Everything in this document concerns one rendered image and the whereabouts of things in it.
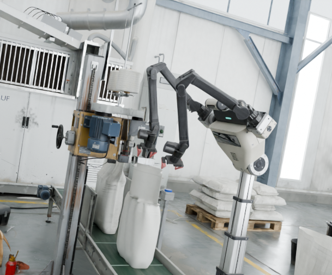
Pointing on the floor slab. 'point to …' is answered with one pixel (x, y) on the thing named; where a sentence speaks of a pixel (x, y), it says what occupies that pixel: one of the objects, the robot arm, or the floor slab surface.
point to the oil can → (11, 265)
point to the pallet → (203, 216)
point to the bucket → (293, 250)
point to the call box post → (162, 224)
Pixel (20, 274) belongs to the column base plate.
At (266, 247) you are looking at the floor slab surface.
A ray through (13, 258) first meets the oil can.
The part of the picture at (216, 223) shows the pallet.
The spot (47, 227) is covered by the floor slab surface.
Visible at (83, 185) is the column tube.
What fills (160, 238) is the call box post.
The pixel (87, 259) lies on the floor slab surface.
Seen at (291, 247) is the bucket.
